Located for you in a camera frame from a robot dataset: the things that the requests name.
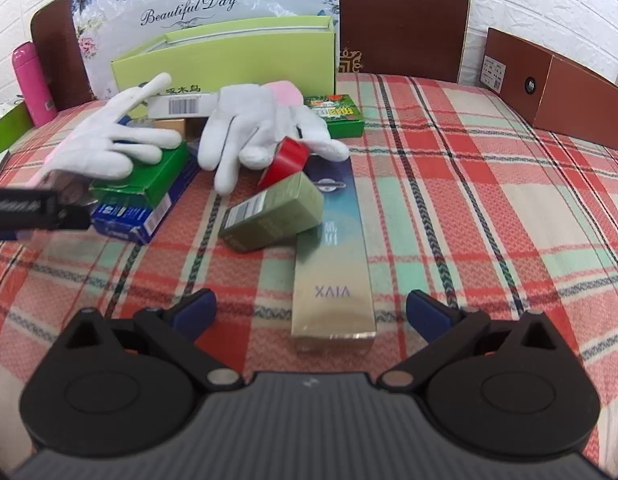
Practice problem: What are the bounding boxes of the white cotton glove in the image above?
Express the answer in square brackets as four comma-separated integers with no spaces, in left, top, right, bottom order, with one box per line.
[39,72,183,182]
[198,85,350,196]

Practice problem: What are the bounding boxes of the olive green box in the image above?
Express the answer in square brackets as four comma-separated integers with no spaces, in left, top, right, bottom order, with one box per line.
[219,172,325,255]

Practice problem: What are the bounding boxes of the brown cardboard box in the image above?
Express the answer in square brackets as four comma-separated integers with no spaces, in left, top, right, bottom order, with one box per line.
[481,27,618,154]

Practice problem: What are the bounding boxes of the red plaid blanket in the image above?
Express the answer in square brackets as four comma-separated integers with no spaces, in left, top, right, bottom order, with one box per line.
[0,72,618,467]

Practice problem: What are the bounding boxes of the red tape roll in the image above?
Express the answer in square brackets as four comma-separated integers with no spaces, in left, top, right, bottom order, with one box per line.
[258,137,310,191]

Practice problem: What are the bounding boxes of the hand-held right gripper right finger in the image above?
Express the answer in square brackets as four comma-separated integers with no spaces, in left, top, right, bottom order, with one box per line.
[379,289,564,393]

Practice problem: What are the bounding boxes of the brown wooden headboard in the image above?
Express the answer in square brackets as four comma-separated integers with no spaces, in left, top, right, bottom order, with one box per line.
[30,0,472,111]

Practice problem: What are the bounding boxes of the long white box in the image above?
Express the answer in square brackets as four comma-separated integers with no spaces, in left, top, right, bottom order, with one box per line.
[146,93,218,121]

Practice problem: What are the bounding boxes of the long gold teal box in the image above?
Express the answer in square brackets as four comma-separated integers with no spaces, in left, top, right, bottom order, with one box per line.
[290,155,379,354]

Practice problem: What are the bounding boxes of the small gold box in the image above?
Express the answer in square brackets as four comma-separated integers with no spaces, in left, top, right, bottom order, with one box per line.
[154,117,205,144]

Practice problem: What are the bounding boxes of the pink thermos bottle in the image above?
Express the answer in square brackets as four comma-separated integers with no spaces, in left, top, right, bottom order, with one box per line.
[12,41,58,127]

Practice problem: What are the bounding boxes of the light green storage box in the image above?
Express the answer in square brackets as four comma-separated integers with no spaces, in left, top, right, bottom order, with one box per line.
[110,15,338,104]

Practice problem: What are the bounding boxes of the open green carton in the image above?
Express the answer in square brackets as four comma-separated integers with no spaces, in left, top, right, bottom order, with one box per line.
[0,101,35,161]

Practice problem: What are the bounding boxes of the blue printed carton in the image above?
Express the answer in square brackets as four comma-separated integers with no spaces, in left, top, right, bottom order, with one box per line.
[92,157,200,246]

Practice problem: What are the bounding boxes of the green printed box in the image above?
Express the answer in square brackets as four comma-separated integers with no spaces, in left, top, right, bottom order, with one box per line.
[303,94,365,139]

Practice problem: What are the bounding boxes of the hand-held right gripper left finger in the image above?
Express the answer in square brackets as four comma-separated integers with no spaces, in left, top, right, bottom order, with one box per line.
[54,287,245,394]

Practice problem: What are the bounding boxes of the plain green carton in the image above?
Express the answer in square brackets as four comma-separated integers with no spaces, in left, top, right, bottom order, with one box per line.
[89,142,190,211]

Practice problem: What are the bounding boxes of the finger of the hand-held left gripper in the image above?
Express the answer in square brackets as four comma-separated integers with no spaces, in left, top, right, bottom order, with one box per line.
[53,199,92,232]

